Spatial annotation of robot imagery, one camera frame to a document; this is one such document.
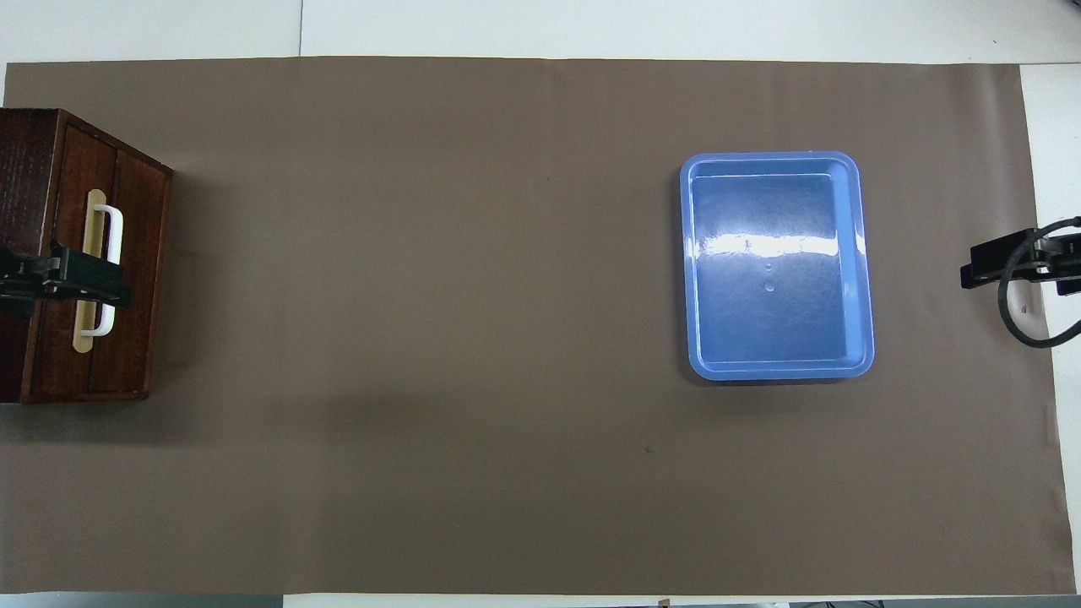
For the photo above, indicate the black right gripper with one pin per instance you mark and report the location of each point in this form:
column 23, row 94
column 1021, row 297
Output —
column 1064, row 262

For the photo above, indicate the brown table mat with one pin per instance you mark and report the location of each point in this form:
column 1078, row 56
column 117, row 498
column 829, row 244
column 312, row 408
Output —
column 473, row 338

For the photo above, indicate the blue plastic tray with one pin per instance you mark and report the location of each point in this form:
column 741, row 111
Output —
column 777, row 321

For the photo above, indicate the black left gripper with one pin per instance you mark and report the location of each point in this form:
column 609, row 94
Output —
column 21, row 283

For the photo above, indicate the dark wooden cabinet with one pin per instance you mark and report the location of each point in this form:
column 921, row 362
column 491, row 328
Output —
column 135, row 338

